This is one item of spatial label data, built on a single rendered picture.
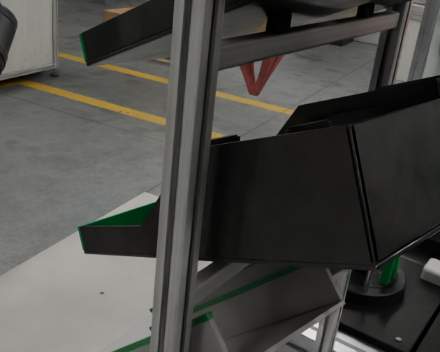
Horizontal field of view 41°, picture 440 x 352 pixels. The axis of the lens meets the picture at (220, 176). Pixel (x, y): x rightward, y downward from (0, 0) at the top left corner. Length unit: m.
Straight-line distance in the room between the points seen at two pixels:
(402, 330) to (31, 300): 0.58
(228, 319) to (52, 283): 0.52
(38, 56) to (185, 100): 5.08
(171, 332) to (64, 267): 0.72
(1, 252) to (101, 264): 1.72
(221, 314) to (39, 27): 4.85
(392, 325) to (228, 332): 0.33
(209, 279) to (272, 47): 0.16
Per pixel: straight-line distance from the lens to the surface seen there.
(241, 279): 0.59
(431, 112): 0.36
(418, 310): 0.91
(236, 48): 0.34
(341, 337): 0.83
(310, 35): 0.42
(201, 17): 0.30
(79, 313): 0.98
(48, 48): 5.46
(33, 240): 2.87
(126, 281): 1.05
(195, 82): 0.31
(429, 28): 1.66
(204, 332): 0.41
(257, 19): 0.38
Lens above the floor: 1.46
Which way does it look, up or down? 24 degrees down
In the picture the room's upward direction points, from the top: 7 degrees clockwise
